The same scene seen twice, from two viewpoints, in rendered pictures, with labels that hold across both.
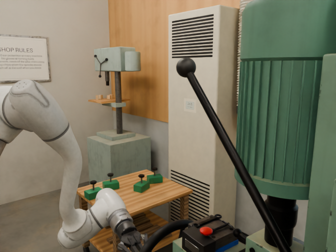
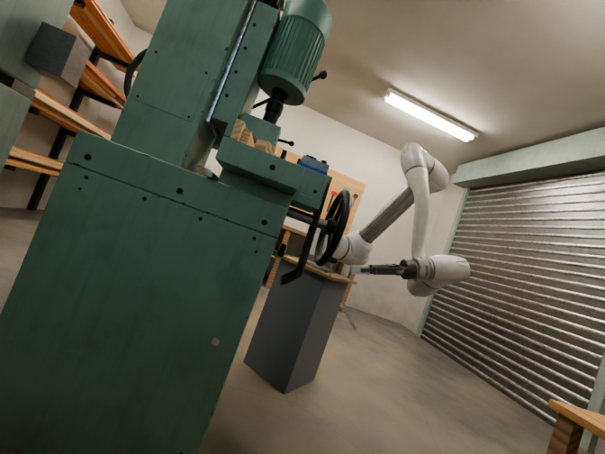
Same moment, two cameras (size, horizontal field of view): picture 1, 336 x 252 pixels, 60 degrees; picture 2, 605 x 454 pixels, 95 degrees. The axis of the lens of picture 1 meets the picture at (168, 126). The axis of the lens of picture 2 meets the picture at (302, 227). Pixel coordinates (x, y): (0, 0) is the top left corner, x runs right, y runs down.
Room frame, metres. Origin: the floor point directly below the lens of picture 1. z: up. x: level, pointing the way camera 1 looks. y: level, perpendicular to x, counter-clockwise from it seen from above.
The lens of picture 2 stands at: (1.19, -0.93, 0.73)
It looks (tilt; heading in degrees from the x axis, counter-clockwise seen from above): 3 degrees up; 120
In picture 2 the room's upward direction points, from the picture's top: 20 degrees clockwise
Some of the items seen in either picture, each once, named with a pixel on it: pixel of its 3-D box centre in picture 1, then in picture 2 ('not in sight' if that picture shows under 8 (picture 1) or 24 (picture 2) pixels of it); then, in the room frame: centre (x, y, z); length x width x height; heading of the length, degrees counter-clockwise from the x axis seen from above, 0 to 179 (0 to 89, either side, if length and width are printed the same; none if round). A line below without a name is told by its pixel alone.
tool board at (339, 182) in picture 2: not in sight; (299, 186); (-1.12, 2.63, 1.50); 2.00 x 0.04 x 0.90; 40
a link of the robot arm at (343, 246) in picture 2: not in sight; (329, 240); (0.55, 0.54, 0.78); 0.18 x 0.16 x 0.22; 62
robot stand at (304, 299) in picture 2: not in sight; (297, 320); (0.54, 0.53, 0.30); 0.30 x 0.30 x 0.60; 85
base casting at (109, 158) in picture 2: not in sight; (202, 195); (0.41, -0.28, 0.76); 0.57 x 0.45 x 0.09; 35
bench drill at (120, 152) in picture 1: (120, 129); not in sight; (2.85, 0.48, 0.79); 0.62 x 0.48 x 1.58; 43
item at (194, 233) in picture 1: (207, 234); (311, 167); (0.67, -0.10, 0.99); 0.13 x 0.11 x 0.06; 125
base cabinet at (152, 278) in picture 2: not in sight; (159, 307); (0.41, -0.28, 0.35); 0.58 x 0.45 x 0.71; 35
